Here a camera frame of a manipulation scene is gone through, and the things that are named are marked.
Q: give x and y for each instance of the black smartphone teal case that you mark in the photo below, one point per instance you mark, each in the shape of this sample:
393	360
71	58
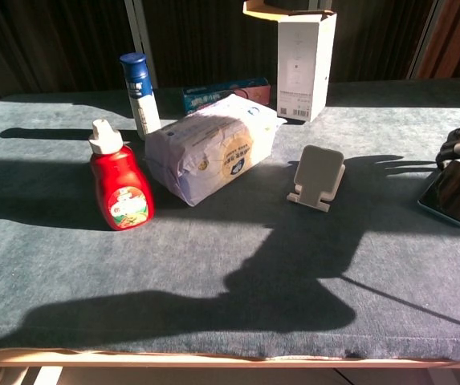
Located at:
452	192

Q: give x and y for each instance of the white phone stand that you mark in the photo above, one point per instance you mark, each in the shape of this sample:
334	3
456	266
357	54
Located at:
318	168

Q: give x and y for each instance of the red curtain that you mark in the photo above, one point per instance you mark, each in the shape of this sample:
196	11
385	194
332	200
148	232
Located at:
458	36

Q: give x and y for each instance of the tall open white carton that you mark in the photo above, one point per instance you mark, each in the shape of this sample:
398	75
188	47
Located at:
302	64

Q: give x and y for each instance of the blue cookie box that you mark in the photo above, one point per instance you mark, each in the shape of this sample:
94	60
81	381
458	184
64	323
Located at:
213	94

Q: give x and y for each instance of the white paper tissue pack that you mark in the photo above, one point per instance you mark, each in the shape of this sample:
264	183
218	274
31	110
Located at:
209	148

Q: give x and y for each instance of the blue-grey table cloth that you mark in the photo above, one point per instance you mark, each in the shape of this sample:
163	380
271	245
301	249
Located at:
173	260

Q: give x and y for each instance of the white bottle blue cap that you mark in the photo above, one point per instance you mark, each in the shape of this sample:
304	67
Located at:
141	100

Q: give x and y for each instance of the red ketchup squeeze bottle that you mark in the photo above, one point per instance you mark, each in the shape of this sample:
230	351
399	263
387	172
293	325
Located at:
121	180

